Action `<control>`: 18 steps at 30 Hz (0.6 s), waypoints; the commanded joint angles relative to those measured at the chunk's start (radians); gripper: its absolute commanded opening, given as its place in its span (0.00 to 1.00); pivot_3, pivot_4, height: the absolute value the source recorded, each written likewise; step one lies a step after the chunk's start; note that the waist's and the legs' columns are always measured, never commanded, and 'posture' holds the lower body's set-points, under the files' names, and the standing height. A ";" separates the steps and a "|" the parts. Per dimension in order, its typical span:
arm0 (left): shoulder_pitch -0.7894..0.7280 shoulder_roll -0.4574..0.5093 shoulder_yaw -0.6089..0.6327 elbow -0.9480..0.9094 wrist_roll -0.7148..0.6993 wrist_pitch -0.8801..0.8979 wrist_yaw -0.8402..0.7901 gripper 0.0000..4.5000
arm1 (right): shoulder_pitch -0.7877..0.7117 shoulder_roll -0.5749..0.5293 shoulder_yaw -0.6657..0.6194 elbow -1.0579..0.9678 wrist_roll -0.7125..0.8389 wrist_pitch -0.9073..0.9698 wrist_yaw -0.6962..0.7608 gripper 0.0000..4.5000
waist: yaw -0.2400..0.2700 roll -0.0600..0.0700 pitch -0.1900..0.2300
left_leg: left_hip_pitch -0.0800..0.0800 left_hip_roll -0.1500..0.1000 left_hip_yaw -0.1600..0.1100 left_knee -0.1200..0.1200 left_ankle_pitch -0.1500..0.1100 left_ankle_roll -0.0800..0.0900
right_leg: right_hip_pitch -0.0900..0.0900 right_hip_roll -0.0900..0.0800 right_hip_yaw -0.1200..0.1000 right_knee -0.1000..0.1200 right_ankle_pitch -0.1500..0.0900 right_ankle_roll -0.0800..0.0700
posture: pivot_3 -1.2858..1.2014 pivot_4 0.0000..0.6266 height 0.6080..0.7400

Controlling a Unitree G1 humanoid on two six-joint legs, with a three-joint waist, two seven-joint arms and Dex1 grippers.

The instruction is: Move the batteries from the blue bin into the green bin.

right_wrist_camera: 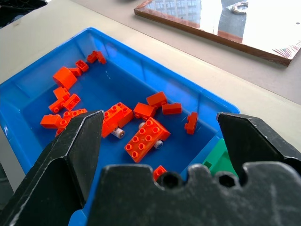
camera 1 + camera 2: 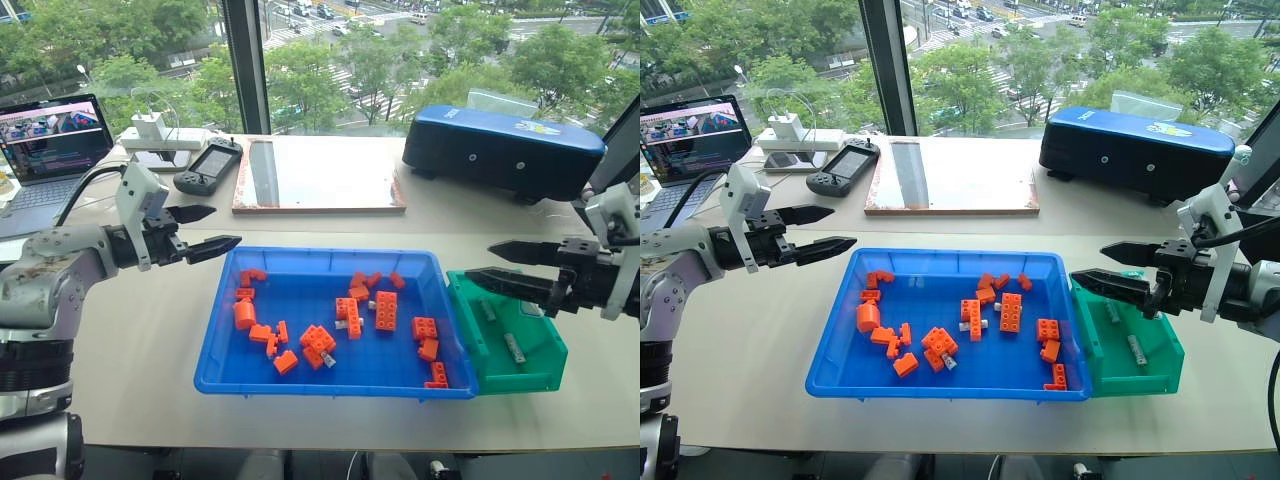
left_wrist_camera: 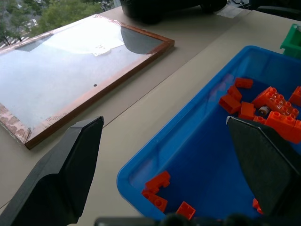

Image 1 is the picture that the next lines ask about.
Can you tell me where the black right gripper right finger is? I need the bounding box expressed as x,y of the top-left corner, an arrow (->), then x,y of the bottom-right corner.
217,112 -> 301,180

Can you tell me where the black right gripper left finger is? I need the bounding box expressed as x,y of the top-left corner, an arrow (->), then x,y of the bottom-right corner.
0,110 -> 105,226

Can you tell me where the green plastic tray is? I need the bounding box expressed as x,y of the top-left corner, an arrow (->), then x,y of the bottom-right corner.
202,138 -> 239,178

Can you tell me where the blue plastic tray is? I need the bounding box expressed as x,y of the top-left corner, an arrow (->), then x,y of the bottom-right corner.
0,27 -> 241,226

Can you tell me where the small orange flat block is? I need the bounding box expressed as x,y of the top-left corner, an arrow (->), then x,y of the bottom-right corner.
184,112 -> 199,135

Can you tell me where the orange wheeled plastic toy brick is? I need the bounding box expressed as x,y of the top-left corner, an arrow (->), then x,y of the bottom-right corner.
124,117 -> 171,163

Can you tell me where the orange round cylinder block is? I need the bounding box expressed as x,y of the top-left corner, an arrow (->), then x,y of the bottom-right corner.
52,66 -> 79,90

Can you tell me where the small orange hollow block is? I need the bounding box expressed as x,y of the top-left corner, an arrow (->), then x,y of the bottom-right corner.
75,60 -> 90,72

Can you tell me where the brown-framed mirror board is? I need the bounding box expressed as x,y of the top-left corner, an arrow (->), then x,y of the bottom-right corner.
134,0 -> 301,67

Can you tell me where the orange L-shaped small block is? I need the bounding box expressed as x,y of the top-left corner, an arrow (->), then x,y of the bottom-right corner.
87,50 -> 107,65

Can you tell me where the silver crumpled object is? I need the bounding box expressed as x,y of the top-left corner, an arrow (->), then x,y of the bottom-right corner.
226,0 -> 249,15

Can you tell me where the black object beyond table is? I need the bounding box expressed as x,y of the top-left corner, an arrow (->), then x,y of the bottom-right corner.
0,0 -> 48,30

